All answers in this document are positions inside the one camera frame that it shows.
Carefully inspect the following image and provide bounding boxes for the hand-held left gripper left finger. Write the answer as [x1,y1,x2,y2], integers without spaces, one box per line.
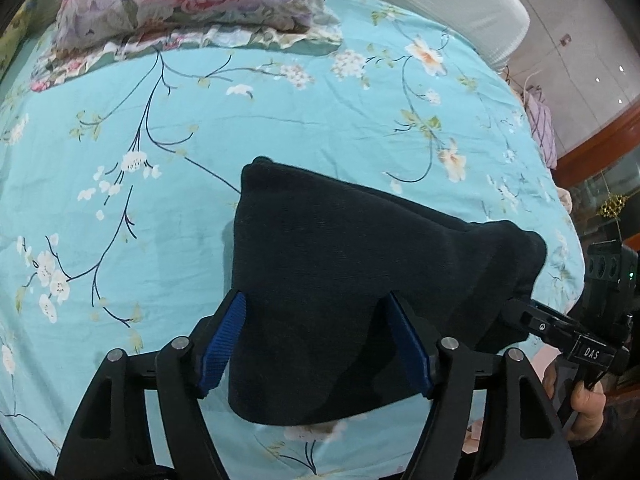
[55,290,248,480]

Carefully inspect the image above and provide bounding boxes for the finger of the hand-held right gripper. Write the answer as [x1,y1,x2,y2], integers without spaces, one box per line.
[501,298,584,350]

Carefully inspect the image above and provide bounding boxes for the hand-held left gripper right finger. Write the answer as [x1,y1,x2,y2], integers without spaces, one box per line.
[384,291,578,480]

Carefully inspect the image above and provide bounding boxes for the black pants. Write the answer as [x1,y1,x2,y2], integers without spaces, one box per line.
[221,156,548,427]

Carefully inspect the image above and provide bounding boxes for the person's right forearm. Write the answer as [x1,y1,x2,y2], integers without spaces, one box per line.
[565,430,640,480]

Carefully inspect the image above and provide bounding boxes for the person's right hand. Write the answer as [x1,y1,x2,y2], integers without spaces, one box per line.
[542,360,609,443]

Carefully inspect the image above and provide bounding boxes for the gold ornament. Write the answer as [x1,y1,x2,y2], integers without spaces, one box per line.
[597,194,629,219]

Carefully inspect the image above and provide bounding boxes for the wooden cabinet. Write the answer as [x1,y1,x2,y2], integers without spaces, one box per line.
[550,115,640,261]

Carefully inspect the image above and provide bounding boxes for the purple cloth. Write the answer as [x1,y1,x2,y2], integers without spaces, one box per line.
[522,85,559,171]

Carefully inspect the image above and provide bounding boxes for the turquoise floral bed sheet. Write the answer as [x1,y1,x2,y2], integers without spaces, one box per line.
[0,0,586,480]

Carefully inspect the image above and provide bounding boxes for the white ribbed headboard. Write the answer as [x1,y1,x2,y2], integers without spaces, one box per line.
[317,0,531,71]

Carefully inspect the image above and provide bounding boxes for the yellow patterned pillow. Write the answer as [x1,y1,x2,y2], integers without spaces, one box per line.
[0,0,31,73]

